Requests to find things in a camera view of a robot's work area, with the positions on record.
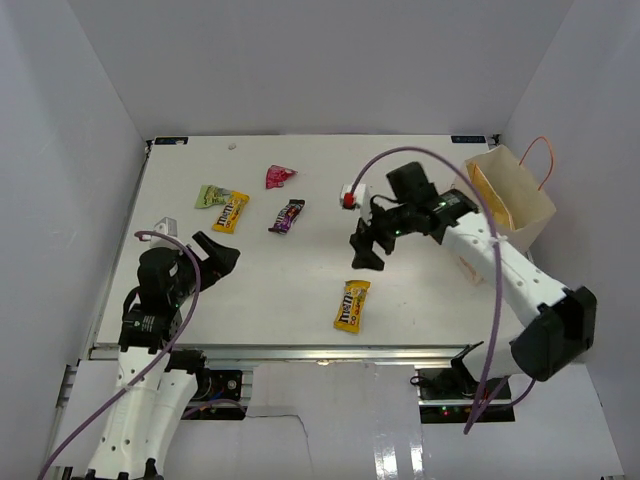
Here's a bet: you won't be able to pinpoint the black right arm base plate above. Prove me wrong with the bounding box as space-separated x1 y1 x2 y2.
409 368 515 426

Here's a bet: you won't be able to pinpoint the green snack packet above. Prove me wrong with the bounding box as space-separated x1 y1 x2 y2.
194 184 232 209

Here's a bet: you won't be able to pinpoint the aluminium front rail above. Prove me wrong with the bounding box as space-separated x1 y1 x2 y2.
87 344 474 364

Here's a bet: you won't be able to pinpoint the yellow m&m's pack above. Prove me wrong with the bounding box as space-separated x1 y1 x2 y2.
212 191 250 234
333 280 371 334

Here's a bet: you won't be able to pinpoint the pink snack packet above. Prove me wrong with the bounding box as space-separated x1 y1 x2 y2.
265 165 297 190

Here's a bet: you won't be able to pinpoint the blue label corner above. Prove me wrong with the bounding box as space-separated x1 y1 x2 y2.
153 136 189 146
450 135 487 144

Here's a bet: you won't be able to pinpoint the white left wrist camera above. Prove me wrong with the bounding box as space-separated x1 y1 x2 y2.
140 217 183 251

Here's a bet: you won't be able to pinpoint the blue label right corner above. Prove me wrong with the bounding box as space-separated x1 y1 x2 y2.
450 135 487 144

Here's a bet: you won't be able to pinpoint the printed paper bag orange handles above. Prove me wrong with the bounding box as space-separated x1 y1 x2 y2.
462 145 556 254

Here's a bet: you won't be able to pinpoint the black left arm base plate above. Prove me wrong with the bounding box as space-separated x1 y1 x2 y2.
183 368 246 421

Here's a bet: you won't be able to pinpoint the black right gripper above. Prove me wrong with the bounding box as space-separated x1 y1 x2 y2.
351 196 417 271

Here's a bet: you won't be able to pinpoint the blue label left corner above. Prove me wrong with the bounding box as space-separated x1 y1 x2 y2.
153 136 189 146

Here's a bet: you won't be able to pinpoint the purple chocolate bar wrapper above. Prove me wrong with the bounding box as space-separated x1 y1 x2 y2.
268 199 306 234

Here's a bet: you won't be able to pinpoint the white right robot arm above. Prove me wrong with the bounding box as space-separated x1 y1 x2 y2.
341 162 597 399

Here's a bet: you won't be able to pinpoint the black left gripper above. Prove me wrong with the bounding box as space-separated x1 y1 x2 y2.
169 230 240 304

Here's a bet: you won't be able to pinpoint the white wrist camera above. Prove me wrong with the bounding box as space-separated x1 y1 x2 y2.
339 183 371 222
140 217 183 251

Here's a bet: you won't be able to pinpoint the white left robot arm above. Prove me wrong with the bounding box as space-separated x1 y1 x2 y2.
85 232 240 479

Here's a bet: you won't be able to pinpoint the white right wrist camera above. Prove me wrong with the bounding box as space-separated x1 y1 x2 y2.
339 183 371 222

